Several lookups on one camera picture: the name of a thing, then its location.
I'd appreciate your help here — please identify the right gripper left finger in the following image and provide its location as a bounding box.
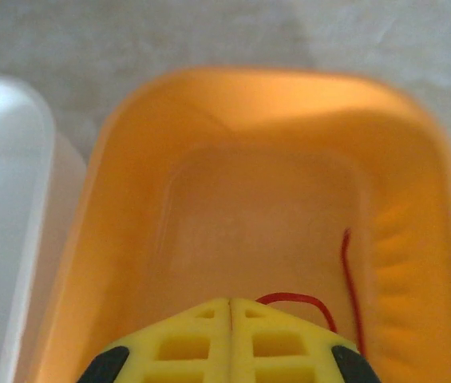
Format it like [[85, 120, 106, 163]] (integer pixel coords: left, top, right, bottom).
[[76, 297, 232, 383]]

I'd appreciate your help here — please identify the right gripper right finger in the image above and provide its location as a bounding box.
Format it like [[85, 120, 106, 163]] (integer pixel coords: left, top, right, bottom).
[[229, 297, 382, 383]]

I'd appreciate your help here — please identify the thin red cable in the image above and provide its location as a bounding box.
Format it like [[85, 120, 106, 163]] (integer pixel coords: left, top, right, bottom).
[[255, 226, 366, 354]]

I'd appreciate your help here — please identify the orange plastic bin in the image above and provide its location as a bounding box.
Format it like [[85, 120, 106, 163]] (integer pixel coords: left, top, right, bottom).
[[29, 67, 451, 383]]

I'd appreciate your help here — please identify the white plastic bin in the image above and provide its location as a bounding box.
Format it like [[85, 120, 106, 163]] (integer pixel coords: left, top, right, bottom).
[[0, 75, 89, 383]]

